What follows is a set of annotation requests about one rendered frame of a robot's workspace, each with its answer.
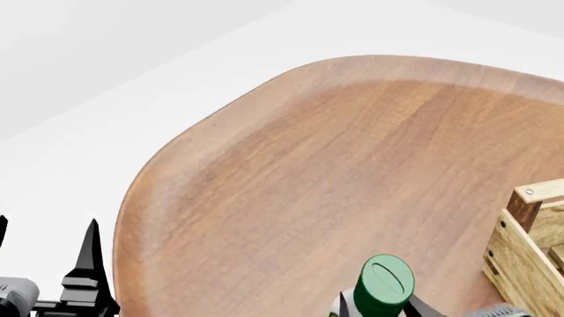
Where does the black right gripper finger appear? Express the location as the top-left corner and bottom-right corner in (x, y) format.
(403, 293), (443, 317)
(338, 290), (353, 317)

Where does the salad dressing bottle green cap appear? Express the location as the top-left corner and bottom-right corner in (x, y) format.
(326, 254), (417, 317)

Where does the large wooden tray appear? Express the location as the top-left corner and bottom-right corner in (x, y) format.
(112, 54), (564, 317)

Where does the wooden slatted crate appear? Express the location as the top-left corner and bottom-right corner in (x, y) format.
(481, 178), (564, 317)

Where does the grey cylindrical camera housing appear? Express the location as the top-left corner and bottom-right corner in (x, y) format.
(0, 276), (41, 317)

